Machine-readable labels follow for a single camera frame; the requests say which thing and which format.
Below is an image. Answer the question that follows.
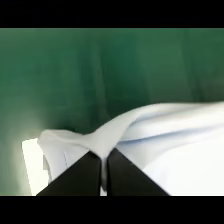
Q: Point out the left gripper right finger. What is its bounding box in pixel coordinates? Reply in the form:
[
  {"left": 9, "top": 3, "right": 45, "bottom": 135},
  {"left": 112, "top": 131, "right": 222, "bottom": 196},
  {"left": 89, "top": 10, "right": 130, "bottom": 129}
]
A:
[{"left": 106, "top": 148, "right": 170, "bottom": 197}]

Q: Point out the white shirt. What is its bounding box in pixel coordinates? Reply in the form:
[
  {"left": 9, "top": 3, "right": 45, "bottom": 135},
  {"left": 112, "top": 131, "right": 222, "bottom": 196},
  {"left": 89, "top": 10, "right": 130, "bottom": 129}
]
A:
[{"left": 37, "top": 101, "right": 224, "bottom": 197}]

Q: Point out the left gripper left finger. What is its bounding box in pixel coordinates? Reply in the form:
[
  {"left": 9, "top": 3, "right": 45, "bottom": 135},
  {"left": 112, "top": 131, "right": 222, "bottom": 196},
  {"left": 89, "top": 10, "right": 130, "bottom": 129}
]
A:
[{"left": 36, "top": 150, "right": 102, "bottom": 197}]

